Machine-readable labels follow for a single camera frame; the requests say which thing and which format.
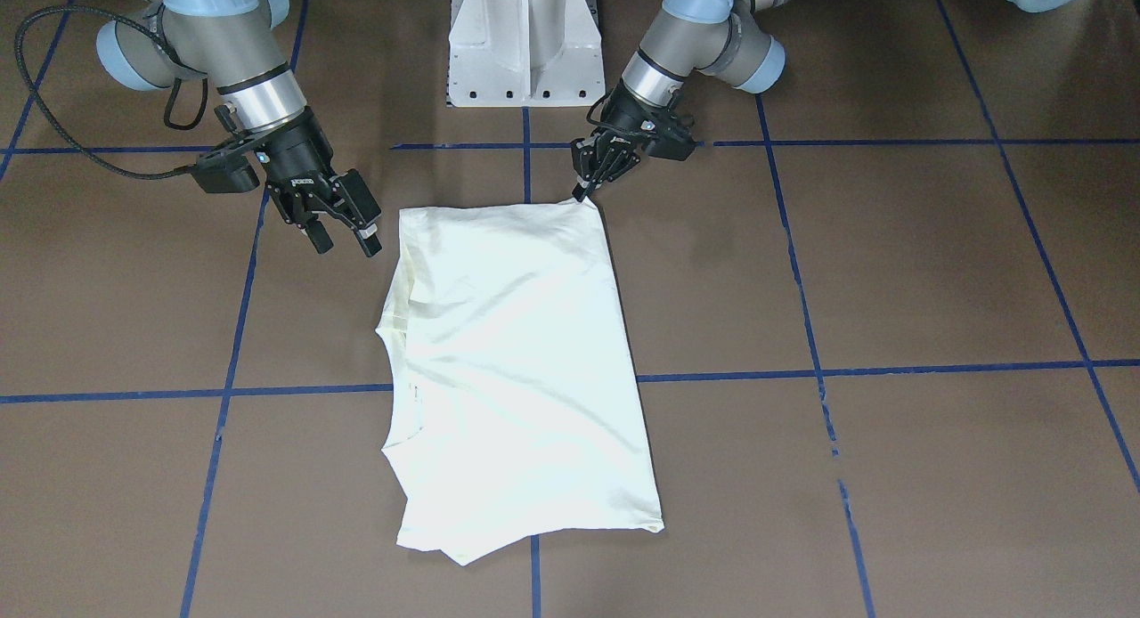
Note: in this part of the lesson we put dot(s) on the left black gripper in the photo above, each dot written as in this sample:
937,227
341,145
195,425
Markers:
634,117

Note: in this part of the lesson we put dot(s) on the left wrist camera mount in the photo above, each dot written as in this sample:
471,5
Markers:
669,136

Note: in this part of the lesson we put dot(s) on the cream long-sleeve cat shirt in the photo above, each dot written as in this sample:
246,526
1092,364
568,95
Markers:
516,409

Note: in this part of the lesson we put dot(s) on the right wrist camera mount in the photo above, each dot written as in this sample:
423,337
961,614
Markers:
226,168

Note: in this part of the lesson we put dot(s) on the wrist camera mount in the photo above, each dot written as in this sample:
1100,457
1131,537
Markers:
669,136
226,168

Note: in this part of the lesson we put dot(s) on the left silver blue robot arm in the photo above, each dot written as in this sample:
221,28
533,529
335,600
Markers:
718,38

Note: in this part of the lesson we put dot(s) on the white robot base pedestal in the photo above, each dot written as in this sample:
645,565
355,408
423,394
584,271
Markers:
524,53

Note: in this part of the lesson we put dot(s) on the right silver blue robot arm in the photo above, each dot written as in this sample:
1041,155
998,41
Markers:
226,44

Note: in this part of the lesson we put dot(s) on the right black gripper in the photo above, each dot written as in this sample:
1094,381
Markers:
297,152

